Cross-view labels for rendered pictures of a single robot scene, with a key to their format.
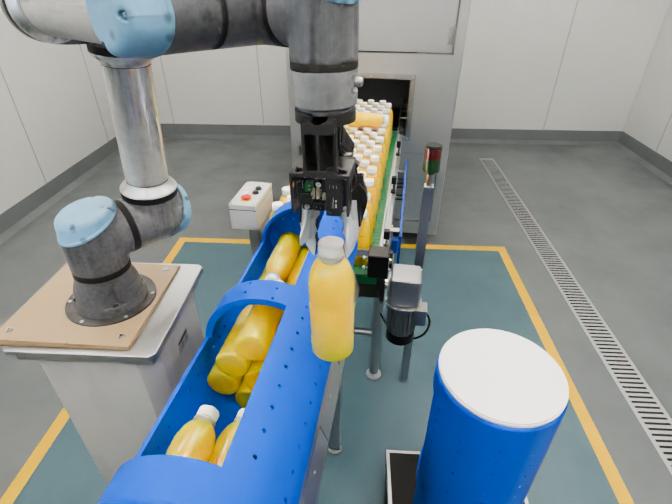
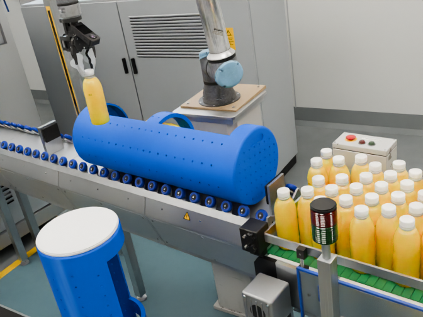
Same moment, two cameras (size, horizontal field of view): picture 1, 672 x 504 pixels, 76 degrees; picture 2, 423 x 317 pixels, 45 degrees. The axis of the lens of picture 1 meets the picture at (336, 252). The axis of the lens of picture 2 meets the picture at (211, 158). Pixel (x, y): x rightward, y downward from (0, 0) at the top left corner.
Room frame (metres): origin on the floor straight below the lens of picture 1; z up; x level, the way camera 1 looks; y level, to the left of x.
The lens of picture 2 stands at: (1.86, -1.35, 1.92)
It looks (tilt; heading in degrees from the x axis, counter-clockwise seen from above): 26 degrees down; 123
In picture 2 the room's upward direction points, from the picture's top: 10 degrees counter-clockwise
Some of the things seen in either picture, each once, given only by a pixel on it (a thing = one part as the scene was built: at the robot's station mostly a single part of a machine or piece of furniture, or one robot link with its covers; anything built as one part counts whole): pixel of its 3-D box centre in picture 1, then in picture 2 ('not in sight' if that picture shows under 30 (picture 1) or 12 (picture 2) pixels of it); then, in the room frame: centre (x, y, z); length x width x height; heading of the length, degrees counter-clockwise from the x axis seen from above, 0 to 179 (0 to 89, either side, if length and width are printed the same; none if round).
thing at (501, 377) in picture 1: (501, 372); (77, 230); (0.66, -0.37, 1.03); 0.28 x 0.28 x 0.01
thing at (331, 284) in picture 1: (332, 303); (95, 99); (0.52, 0.01, 1.35); 0.07 x 0.07 x 0.19
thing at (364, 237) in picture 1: (360, 238); (286, 219); (1.29, -0.09, 1.00); 0.07 x 0.07 x 0.19
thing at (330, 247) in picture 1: (331, 247); (88, 72); (0.52, 0.01, 1.45); 0.04 x 0.04 x 0.02
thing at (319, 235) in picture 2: (431, 164); (325, 229); (1.51, -0.36, 1.18); 0.06 x 0.06 x 0.05
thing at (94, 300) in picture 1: (106, 280); (218, 88); (0.76, 0.51, 1.21); 0.15 x 0.15 x 0.10
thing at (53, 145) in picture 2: not in sight; (51, 138); (-0.12, 0.28, 1.00); 0.10 x 0.04 x 0.15; 80
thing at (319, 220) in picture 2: (433, 152); (323, 214); (1.51, -0.36, 1.23); 0.06 x 0.06 x 0.04
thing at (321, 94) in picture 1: (327, 89); (68, 11); (0.51, 0.01, 1.68); 0.08 x 0.08 x 0.05
